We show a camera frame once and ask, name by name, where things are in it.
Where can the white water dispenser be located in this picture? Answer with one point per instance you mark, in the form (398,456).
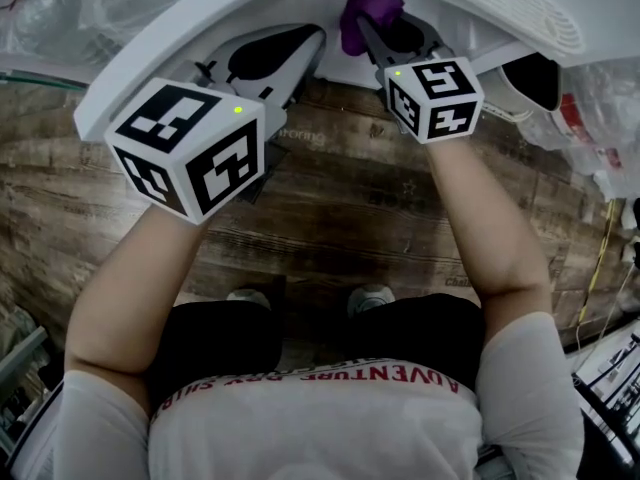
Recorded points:
(165,33)

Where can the person's grey shoe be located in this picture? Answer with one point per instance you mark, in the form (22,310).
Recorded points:
(370,299)
(248,298)

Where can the purple cloth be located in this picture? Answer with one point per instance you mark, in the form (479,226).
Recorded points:
(370,3)

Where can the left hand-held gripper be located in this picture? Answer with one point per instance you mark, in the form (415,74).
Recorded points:
(190,148)

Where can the person's right grey shoe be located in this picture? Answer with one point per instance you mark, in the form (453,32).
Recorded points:
(370,299)

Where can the person's left forearm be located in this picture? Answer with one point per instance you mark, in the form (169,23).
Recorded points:
(130,293)

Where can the black chair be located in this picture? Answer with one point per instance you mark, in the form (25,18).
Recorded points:
(610,443)

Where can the white desk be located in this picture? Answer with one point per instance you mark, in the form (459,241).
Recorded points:
(615,363)

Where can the person's right forearm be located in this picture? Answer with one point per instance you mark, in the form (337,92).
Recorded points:
(490,228)

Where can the person's white printed shirt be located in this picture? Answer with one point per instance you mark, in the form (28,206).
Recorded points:
(310,433)

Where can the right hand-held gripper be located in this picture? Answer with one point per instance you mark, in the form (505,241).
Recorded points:
(435,98)

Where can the person's left grey shoe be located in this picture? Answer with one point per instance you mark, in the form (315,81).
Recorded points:
(248,298)

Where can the person's black shorts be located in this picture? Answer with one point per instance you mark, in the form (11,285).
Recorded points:
(410,338)

